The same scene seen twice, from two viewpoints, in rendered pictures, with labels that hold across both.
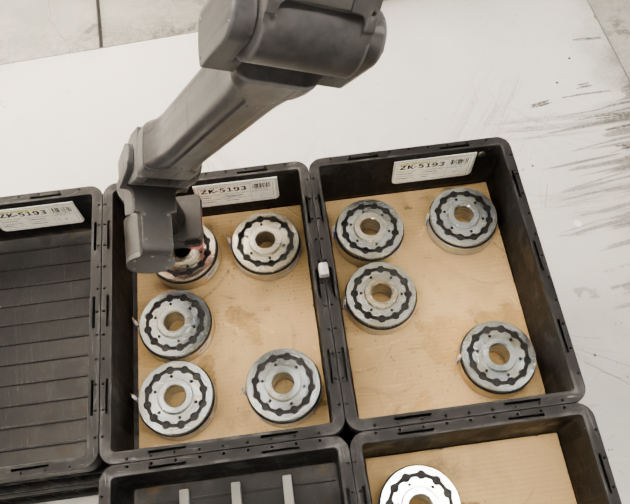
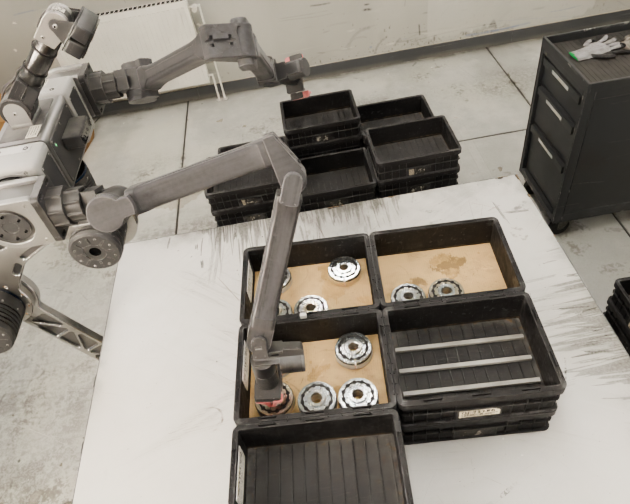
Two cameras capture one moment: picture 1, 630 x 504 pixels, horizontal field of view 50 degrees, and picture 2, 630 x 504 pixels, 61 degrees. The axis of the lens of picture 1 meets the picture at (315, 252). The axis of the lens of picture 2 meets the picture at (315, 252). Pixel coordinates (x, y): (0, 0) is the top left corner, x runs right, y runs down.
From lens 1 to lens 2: 97 cm
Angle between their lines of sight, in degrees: 46
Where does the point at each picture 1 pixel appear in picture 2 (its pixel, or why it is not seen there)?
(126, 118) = (143, 484)
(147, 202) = (277, 348)
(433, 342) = (334, 294)
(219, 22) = (295, 185)
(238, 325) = (318, 375)
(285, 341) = (329, 353)
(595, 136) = (226, 245)
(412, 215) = not seen: hidden behind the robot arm
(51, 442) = (379, 467)
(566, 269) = not seen: hidden behind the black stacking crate
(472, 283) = (306, 279)
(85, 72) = not seen: outside the picture
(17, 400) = (354, 491)
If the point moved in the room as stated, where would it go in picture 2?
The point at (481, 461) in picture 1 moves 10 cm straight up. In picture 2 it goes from (387, 281) to (386, 259)
